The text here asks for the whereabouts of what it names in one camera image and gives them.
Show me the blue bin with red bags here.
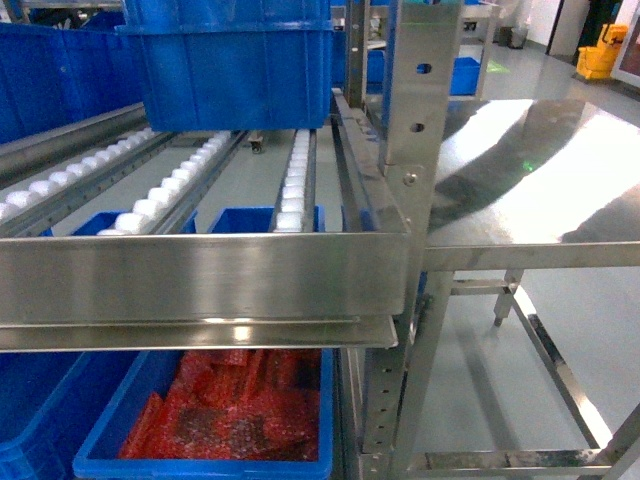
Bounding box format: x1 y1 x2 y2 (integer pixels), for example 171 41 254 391
73 349 333 479

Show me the steel shelf rack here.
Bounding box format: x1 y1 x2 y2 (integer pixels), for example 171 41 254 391
1 1 463 479

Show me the blue bin on upper rollers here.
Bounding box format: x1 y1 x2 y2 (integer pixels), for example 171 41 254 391
117 1 333 131

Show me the large empty blue bin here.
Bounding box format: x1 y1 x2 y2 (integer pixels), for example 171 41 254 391
1 351 138 479

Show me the small steel side table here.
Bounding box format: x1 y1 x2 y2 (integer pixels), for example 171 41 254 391
389 99 639 479

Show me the red bubble wrap bag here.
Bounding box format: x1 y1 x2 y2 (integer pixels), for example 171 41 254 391
171 408 273 460

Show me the yellow mop bucket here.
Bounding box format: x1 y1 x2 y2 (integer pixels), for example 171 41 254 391
576 24 628 80

